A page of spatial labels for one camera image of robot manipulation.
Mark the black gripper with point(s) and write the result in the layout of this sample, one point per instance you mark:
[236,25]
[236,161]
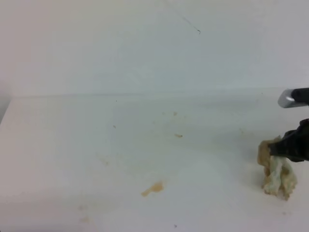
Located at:
[294,145]

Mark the green stained rag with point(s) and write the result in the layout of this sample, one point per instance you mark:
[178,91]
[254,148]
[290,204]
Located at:
[280,179]

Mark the brown coffee stain puddle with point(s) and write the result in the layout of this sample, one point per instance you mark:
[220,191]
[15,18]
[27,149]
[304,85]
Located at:
[155,188]

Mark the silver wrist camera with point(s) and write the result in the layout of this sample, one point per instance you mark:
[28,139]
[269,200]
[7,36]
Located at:
[291,98]

